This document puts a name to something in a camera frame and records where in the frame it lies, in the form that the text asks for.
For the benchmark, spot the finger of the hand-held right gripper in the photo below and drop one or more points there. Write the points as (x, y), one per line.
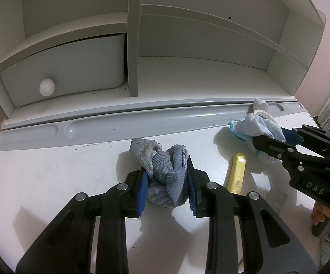
(273, 147)
(292, 137)

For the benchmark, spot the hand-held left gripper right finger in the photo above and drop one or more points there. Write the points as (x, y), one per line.
(192, 194)

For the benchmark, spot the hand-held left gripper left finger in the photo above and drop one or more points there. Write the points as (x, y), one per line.
(142, 194)

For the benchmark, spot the light blue cloth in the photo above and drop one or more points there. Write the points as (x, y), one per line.
(253, 127)

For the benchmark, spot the grey blue cloth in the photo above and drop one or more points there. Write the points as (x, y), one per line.
(165, 171)

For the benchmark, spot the small clear plastic piece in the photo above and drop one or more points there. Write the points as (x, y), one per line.
(277, 201)

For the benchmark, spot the yellow plastic stick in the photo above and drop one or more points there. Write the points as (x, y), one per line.
(236, 174)

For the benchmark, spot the white desk shelf unit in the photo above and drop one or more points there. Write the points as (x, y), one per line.
(199, 42)

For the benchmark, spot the white shelf drawer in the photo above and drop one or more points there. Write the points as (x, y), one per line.
(76, 68)

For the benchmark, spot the white round drawer knob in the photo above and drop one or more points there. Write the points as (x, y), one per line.
(47, 87)

